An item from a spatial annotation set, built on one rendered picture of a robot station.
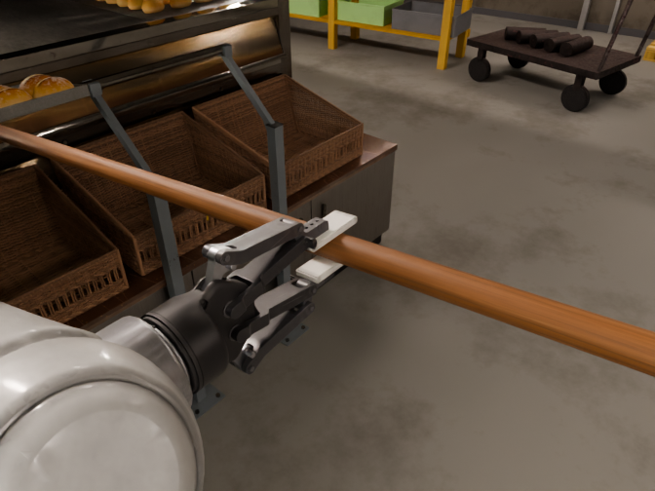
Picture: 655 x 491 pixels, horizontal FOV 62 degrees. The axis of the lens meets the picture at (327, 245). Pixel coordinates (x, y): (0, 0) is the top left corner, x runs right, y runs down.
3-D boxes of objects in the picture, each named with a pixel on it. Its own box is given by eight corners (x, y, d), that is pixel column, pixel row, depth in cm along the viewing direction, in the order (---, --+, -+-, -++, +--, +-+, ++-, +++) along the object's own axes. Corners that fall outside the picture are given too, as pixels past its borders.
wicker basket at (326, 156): (197, 168, 235) (188, 106, 219) (287, 127, 271) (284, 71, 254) (278, 205, 210) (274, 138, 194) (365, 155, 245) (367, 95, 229)
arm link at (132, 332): (86, 419, 44) (147, 376, 48) (149, 476, 39) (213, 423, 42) (46, 332, 40) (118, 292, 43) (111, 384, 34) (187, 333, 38)
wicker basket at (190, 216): (67, 224, 199) (44, 155, 183) (192, 169, 233) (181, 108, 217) (141, 279, 173) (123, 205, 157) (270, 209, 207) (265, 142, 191)
